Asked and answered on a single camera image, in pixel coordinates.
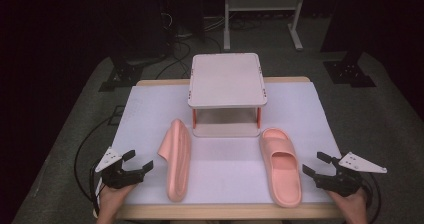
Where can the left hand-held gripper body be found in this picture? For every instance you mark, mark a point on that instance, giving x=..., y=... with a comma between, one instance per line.
x=120, y=179

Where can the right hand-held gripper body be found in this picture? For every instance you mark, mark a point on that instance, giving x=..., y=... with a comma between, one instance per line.
x=343, y=184

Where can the pink slipper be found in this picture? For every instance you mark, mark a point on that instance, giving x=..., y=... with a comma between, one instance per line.
x=281, y=170
x=178, y=160

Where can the white two-tier shoe rack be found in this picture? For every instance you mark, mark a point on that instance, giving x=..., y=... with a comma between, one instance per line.
x=226, y=80

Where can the person's left hand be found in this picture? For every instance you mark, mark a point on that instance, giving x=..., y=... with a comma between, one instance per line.
x=111, y=202

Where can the person's right hand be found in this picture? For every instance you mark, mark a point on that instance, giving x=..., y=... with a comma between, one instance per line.
x=355, y=207

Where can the black stand base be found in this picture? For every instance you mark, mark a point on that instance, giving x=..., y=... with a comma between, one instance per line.
x=348, y=74
x=121, y=77

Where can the white table mat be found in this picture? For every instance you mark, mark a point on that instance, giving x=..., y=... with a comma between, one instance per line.
x=226, y=170

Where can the wooden table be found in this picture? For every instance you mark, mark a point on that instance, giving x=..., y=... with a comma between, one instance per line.
x=220, y=212

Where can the white metal desk frame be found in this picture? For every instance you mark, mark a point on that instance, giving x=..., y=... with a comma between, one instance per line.
x=263, y=3

